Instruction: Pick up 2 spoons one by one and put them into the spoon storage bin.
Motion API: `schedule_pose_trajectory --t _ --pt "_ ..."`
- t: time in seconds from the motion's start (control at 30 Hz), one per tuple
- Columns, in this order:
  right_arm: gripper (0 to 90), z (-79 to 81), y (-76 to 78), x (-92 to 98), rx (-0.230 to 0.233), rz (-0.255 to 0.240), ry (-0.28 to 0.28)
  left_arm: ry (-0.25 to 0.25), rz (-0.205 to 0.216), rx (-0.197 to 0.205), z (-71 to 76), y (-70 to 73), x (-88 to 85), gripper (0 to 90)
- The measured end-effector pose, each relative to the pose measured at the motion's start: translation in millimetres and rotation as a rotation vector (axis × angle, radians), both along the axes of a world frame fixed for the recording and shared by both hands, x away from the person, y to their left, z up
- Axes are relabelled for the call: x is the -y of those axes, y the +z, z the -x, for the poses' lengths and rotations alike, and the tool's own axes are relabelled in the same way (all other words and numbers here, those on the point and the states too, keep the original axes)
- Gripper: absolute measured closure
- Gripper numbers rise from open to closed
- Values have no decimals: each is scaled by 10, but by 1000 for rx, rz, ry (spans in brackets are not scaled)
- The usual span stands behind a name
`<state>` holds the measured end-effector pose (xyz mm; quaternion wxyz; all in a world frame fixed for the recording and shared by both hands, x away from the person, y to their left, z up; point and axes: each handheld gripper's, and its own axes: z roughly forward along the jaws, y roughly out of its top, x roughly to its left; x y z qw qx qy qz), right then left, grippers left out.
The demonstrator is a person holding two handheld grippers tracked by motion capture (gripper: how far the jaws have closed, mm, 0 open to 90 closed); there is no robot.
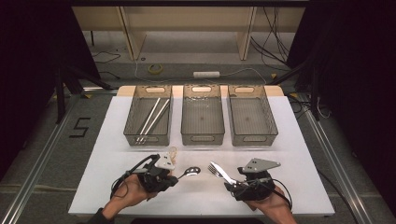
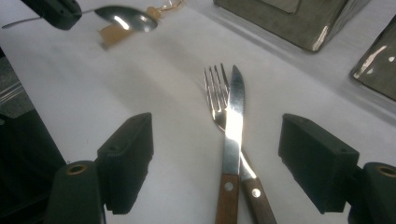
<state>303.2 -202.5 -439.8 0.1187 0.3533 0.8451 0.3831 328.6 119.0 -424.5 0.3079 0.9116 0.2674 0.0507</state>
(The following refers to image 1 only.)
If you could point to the aluminium floor rail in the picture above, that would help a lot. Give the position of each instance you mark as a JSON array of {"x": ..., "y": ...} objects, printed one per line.
[
  {"x": 334, "y": 163},
  {"x": 39, "y": 161}
]

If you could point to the metal spoon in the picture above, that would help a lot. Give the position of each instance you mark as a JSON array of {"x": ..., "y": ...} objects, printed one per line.
[{"x": 193, "y": 171}]

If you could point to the white chopstick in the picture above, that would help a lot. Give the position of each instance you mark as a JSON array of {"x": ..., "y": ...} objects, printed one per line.
[
  {"x": 156, "y": 119},
  {"x": 148, "y": 119}
]

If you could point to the light wooden desk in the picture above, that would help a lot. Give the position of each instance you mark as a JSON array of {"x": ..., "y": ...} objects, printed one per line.
[{"x": 186, "y": 18}]

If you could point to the person's left hand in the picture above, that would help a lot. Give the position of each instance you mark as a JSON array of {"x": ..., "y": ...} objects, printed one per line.
[{"x": 130, "y": 193}]

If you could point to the black curtain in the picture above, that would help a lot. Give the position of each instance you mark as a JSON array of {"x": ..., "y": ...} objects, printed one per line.
[
  {"x": 358, "y": 77},
  {"x": 31, "y": 62}
]

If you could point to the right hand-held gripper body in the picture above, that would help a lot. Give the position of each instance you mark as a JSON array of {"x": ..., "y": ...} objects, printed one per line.
[{"x": 258, "y": 186}]

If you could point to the smoky clear plastic bin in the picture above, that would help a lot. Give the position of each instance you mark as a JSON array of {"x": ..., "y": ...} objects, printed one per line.
[
  {"x": 249, "y": 124},
  {"x": 141, "y": 93},
  {"x": 202, "y": 124}
]

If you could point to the light wooden board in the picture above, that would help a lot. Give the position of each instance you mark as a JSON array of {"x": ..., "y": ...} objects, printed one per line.
[{"x": 126, "y": 90}]

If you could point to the white power strip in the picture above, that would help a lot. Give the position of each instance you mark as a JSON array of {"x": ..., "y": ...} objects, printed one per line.
[{"x": 206, "y": 74}]

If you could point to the black frame bar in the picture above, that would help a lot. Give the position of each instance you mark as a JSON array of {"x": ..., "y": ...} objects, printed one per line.
[{"x": 186, "y": 3}]

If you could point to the person's right hand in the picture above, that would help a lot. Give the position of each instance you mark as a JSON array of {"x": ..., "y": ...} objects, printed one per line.
[{"x": 277, "y": 207}]

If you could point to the black metal stand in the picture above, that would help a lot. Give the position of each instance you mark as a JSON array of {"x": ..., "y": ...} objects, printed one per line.
[
  {"x": 60, "y": 93},
  {"x": 314, "y": 93}
]

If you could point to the yellow tape roll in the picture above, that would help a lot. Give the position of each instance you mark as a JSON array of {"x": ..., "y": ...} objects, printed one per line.
[{"x": 150, "y": 69}]

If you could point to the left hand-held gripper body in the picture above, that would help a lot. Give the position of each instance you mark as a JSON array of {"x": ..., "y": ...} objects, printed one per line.
[{"x": 155, "y": 182}]

